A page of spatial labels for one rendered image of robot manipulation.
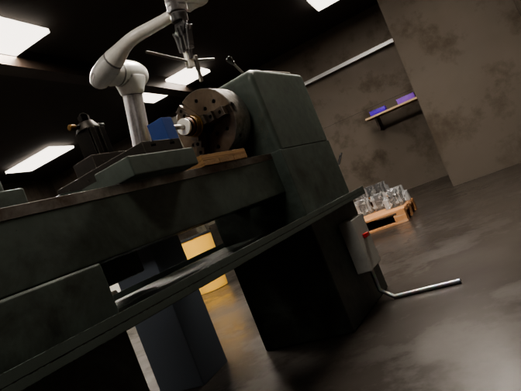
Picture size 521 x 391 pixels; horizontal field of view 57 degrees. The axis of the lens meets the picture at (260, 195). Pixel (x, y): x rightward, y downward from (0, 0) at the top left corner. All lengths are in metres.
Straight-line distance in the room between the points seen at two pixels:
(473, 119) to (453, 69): 0.66
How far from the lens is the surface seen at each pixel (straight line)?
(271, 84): 2.31
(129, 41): 2.39
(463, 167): 6.43
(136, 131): 2.56
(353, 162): 8.68
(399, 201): 5.16
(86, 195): 1.30
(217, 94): 2.08
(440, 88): 6.44
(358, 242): 2.34
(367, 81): 8.67
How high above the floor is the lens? 0.66
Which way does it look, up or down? 1 degrees up
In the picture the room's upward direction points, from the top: 22 degrees counter-clockwise
